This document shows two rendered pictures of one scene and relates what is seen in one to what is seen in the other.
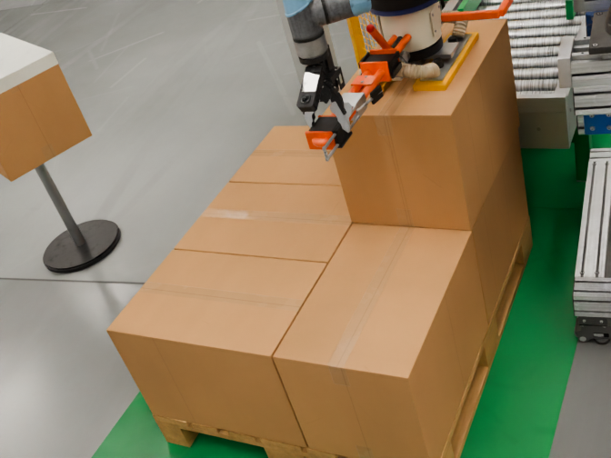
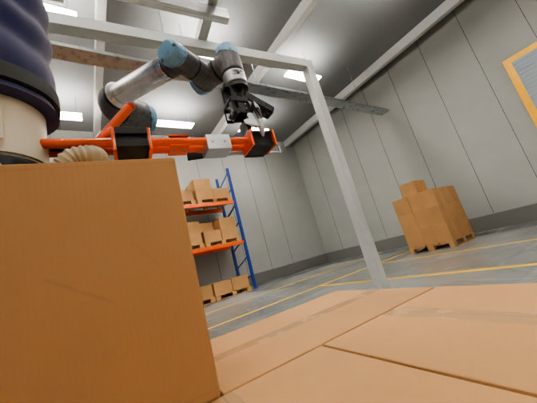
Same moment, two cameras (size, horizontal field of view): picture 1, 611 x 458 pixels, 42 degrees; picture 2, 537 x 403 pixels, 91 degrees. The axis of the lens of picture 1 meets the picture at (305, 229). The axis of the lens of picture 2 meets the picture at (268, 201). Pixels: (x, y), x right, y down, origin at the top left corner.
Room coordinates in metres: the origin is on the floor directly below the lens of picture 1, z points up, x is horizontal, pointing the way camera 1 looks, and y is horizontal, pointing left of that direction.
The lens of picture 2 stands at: (2.46, 0.17, 0.72)
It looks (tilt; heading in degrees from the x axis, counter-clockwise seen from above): 12 degrees up; 204
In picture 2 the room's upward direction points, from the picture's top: 15 degrees counter-clockwise
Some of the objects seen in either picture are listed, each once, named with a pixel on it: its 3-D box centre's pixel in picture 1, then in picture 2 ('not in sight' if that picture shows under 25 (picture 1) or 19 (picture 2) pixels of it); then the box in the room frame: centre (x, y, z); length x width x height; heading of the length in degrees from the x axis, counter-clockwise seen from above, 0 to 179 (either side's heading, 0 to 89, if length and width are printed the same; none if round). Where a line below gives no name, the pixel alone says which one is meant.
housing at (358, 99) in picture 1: (350, 106); (216, 146); (1.86, -0.21, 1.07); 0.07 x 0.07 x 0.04; 53
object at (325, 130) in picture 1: (326, 132); (258, 142); (1.75, -0.13, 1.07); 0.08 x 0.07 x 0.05; 143
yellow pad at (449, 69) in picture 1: (446, 55); not in sight; (2.17, -0.56, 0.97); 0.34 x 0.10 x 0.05; 143
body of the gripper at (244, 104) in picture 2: (320, 74); (239, 103); (1.77, -0.15, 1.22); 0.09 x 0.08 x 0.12; 144
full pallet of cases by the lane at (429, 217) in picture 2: not in sight; (429, 211); (-5.24, 0.91, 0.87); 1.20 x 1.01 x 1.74; 150
